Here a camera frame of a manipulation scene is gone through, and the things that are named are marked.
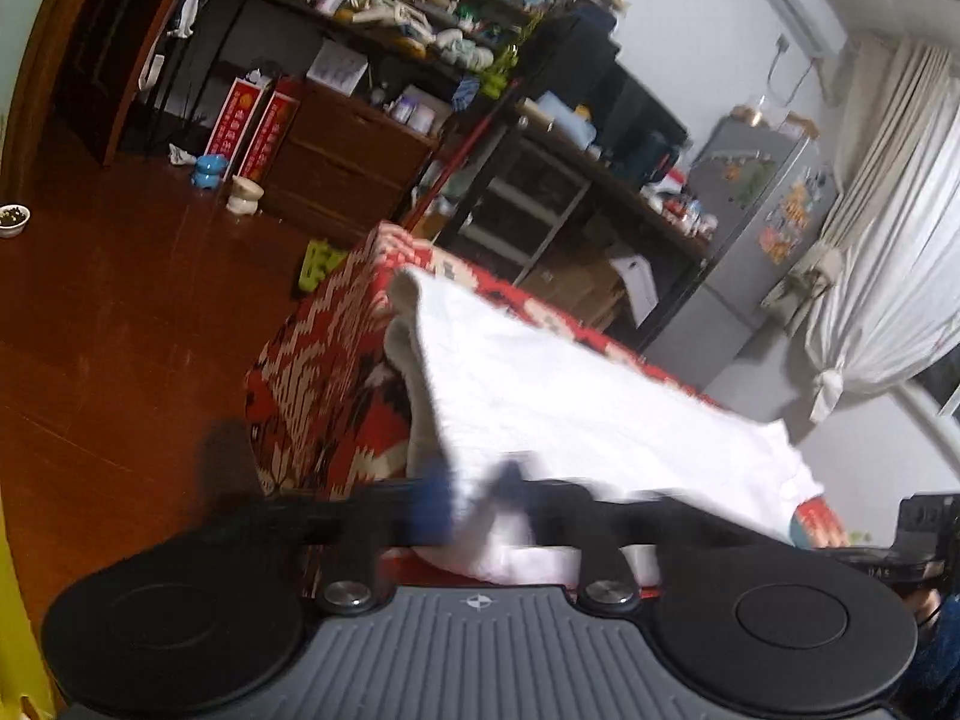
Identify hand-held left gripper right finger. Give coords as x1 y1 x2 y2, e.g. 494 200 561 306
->
490 456 790 610

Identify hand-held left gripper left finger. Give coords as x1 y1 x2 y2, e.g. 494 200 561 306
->
199 465 457 614

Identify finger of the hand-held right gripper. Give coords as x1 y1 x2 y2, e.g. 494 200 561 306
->
825 547 901 569

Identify white shirt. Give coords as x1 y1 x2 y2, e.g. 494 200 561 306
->
382 266 827 587

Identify person's right forearm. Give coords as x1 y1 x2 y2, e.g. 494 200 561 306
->
896 600 960 720

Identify red patterned blanket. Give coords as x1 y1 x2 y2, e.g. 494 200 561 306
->
244 221 854 595

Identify stack of flattened cardboard boxes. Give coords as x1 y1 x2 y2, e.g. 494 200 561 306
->
525 240 628 332

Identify white cardboard box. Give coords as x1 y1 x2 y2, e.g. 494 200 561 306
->
608 255 662 328

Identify green plastic stool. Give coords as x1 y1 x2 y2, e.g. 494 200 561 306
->
298 238 350 294

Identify beige cloth bag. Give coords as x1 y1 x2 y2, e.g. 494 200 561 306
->
765 244 846 340

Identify white drawer unit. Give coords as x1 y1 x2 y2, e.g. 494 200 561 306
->
456 139 595 272

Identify white curtain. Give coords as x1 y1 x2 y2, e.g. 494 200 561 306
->
805 37 960 425

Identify grey refrigerator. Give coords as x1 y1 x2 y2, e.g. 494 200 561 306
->
645 112 839 392

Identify red pole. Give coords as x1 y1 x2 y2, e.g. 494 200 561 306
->
405 79 526 235

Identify colourful fridge magnets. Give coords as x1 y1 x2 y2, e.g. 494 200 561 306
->
756 165 839 265

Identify wooden drawer cabinet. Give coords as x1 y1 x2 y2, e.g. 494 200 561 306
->
259 79 445 231

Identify white pet bowl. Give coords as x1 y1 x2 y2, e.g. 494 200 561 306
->
226 176 266 218

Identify blue pet bowl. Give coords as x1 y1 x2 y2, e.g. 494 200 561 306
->
190 155 229 191

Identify black monitor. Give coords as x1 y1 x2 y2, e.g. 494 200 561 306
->
570 15 689 182

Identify tall red box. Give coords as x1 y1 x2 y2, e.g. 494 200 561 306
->
204 77 271 181
240 77 305 185

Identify cluttered shelf rack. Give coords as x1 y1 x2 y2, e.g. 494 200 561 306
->
135 0 625 166

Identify wooden door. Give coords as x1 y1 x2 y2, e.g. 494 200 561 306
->
0 0 212 190

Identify white window frame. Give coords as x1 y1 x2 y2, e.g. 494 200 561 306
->
898 360 960 482

